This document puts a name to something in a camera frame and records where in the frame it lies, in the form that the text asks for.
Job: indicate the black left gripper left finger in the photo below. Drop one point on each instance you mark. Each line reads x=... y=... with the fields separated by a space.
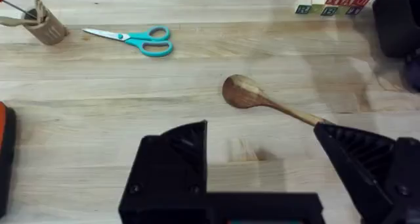
x=170 y=171

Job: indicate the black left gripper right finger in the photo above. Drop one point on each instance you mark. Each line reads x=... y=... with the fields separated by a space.
x=367 y=171

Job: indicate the dark wooden spoon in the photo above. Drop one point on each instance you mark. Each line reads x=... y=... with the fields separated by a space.
x=243 y=92

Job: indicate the pale wooden spoon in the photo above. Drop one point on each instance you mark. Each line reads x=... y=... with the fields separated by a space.
x=13 y=21

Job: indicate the small pale wooden block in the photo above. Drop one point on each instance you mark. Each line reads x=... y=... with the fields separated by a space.
x=242 y=150

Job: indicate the black and orange tool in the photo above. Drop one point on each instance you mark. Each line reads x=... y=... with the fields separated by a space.
x=6 y=158

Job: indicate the toy letter blocks heap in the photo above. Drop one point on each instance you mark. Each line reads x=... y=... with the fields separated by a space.
x=331 y=4

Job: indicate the thin metal rod tool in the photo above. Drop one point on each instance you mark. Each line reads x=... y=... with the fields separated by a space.
x=14 y=6

